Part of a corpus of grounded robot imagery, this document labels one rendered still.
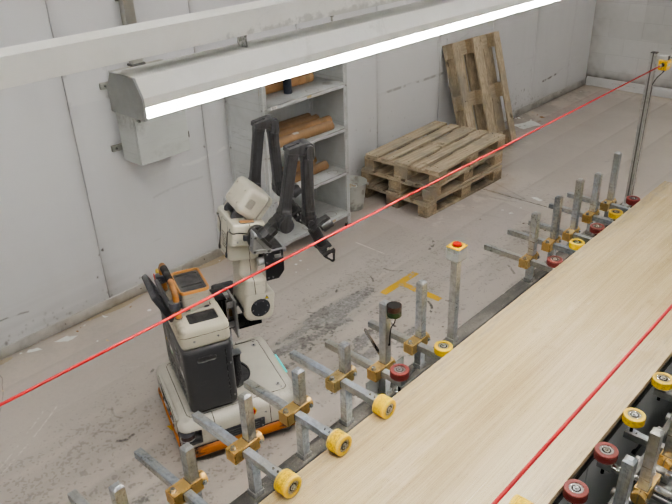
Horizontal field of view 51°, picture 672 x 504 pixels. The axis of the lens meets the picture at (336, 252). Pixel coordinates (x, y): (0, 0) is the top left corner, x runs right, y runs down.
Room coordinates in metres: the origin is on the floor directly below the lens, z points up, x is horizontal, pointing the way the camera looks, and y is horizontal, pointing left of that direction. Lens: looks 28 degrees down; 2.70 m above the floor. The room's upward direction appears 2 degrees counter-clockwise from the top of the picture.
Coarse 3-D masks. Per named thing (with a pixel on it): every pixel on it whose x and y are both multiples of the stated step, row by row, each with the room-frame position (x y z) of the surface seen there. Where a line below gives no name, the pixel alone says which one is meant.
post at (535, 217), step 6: (534, 216) 3.30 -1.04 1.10; (540, 216) 3.31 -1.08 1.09; (534, 222) 3.30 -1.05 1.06; (534, 228) 3.29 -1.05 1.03; (534, 234) 3.29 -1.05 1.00; (534, 240) 3.29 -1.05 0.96; (528, 246) 3.31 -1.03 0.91; (534, 246) 3.29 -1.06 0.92; (528, 252) 3.31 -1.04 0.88; (534, 252) 3.30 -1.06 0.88; (528, 270) 3.30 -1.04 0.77; (528, 276) 3.30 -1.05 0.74
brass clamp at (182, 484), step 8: (200, 472) 1.71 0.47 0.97; (184, 480) 1.68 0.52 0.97; (200, 480) 1.68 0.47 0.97; (168, 488) 1.64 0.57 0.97; (176, 488) 1.64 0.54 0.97; (184, 488) 1.64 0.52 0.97; (192, 488) 1.65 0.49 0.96; (200, 488) 1.68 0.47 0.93; (168, 496) 1.63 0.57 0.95; (176, 496) 1.61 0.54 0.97
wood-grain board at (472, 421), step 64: (576, 256) 3.21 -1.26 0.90; (640, 256) 3.18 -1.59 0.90; (512, 320) 2.64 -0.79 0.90; (576, 320) 2.62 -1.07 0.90; (640, 320) 2.60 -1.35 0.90; (448, 384) 2.20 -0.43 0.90; (512, 384) 2.19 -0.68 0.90; (576, 384) 2.17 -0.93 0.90; (640, 384) 2.16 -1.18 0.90; (384, 448) 1.86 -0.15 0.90; (448, 448) 1.85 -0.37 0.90; (512, 448) 1.84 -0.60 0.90; (576, 448) 1.83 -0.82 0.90
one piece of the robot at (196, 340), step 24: (168, 288) 3.18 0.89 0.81; (216, 288) 3.17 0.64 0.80; (192, 312) 2.93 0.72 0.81; (216, 312) 2.93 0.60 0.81; (168, 336) 3.08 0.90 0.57; (192, 336) 2.78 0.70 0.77; (216, 336) 2.83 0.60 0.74; (192, 360) 2.78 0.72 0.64; (216, 360) 2.83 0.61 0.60; (240, 360) 3.02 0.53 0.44; (192, 384) 2.77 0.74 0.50; (216, 384) 2.82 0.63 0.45; (192, 408) 2.77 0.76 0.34
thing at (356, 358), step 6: (330, 342) 2.57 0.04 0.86; (330, 348) 2.55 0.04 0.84; (336, 348) 2.53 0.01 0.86; (354, 354) 2.48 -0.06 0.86; (354, 360) 2.46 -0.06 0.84; (360, 360) 2.43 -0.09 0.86; (366, 360) 2.43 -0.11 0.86; (366, 366) 2.41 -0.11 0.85; (384, 372) 2.34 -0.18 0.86; (384, 378) 2.34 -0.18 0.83; (390, 378) 2.32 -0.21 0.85; (396, 384) 2.29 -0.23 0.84; (402, 384) 2.29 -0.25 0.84
